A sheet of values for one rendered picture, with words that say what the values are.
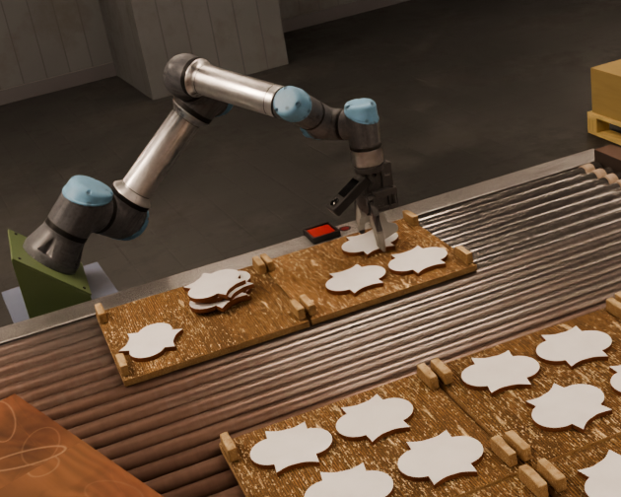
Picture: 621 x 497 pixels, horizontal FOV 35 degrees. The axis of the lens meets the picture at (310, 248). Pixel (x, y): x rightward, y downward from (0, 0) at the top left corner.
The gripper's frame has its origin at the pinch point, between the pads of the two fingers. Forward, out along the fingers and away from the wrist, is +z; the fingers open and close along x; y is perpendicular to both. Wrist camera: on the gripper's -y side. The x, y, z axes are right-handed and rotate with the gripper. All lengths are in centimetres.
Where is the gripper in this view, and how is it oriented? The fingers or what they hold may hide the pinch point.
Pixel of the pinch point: (370, 243)
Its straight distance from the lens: 241.7
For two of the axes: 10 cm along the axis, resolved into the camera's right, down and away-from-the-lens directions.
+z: 1.5, 9.0, 4.1
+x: -3.7, -3.4, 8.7
